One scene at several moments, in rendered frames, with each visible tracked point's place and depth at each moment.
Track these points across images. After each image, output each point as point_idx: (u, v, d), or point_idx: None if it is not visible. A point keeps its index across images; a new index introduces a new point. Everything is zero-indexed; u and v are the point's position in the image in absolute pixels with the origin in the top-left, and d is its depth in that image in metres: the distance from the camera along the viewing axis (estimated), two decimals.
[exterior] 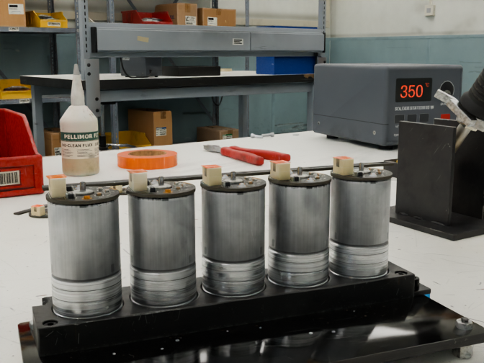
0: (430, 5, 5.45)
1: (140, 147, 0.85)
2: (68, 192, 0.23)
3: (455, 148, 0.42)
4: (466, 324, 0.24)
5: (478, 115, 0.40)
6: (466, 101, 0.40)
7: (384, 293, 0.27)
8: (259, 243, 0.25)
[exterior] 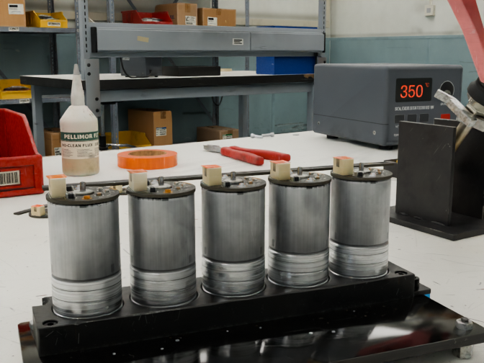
0: (430, 5, 5.45)
1: (140, 147, 0.85)
2: (68, 192, 0.23)
3: (462, 138, 0.42)
4: (466, 324, 0.24)
5: None
6: (473, 90, 0.39)
7: (384, 293, 0.27)
8: (259, 243, 0.25)
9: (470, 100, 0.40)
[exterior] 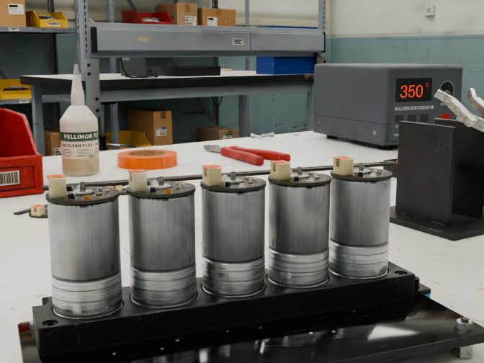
0: (430, 5, 5.45)
1: (140, 147, 0.85)
2: (68, 192, 0.23)
3: None
4: (466, 324, 0.24)
5: None
6: None
7: (384, 293, 0.27)
8: (259, 243, 0.25)
9: None
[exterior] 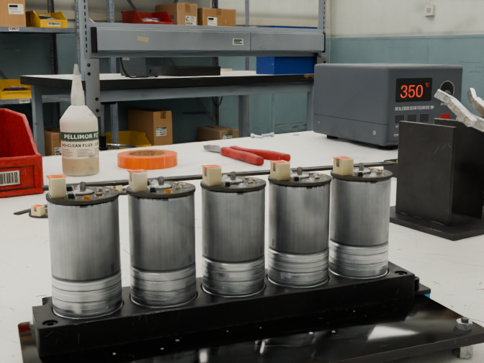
0: (430, 5, 5.45)
1: (140, 147, 0.85)
2: (68, 192, 0.23)
3: None
4: (466, 324, 0.24)
5: None
6: None
7: (384, 293, 0.27)
8: (259, 243, 0.25)
9: None
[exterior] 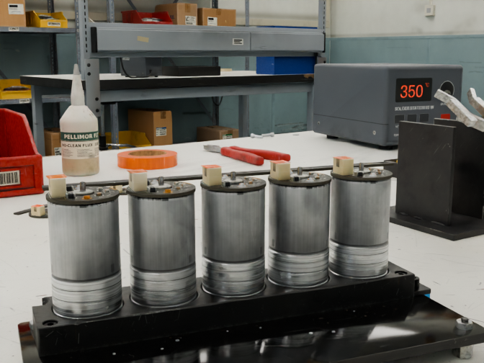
0: (430, 5, 5.45)
1: (140, 147, 0.85)
2: (68, 192, 0.23)
3: None
4: (466, 324, 0.24)
5: None
6: None
7: (384, 293, 0.27)
8: (259, 243, 0.25)
9: None
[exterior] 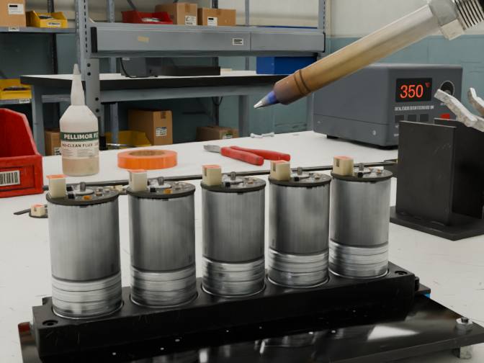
0: None
1: (140, 147, 0.85)
2: (68, 192, 0.23)
3: (384, 56, 0.19)
4: (466, 324, 0.24)
5: None
6: None
7: (384, 293, 0.27)
8: (259, 243, 0.25)
9: None
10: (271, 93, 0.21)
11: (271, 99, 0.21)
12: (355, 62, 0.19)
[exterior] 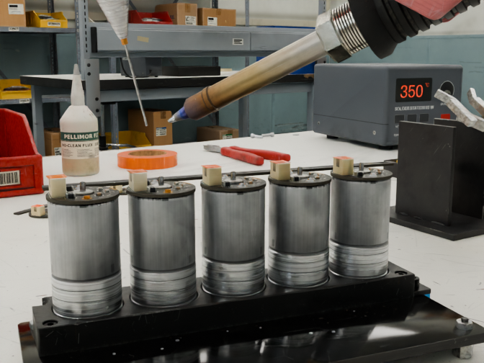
0: None
1: (140, 147, 0.85)
2: (68, 192, 0.23)
3: (281, 76, 0.21)
4: (466, 324, 0.24)
5: (373, 44, 0.19)
6: (363, 3, 0.18)
7: (384, 293, 0.27)
8: (259, 243, 0.25)
9: (337, 16, 0.19)
10: (182, 109, 0.22)
11: (181, 114, 0.22)
12: (254, 81, 0.21)
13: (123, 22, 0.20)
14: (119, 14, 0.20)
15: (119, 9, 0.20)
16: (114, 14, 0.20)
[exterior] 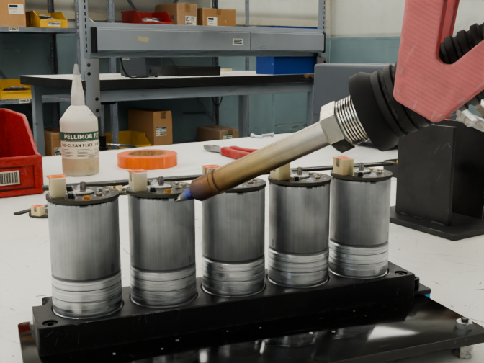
0: None
1: (140, 147, 0.85)
2: (68, 192, 0.23)
3: (285, 163, 0.21)
4: (466, 324, 0.24)
5: (376, 141, 0.19)
6: (366, 103, 0.19)
7: (384, 293, 0.27)
8: (259, 243, 0.25)
9: (341, 110, 0.20)
10: (188, 190, 0.23)
11: (187, 195, 0.23)
12: (259, 168, 0.21)
13: None
14: None
15: None
16: None
